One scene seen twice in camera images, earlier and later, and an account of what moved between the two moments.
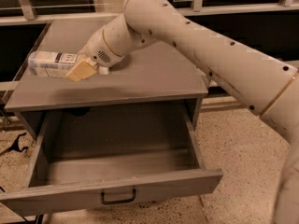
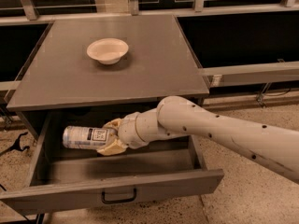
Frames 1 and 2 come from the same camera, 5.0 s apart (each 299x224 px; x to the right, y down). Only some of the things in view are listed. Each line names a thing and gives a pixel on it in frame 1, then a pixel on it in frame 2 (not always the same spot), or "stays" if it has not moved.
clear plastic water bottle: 51,63 -> 80,137
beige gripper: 99,52 -> 128,131
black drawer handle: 106,202 stays
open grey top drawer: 92,158 stays
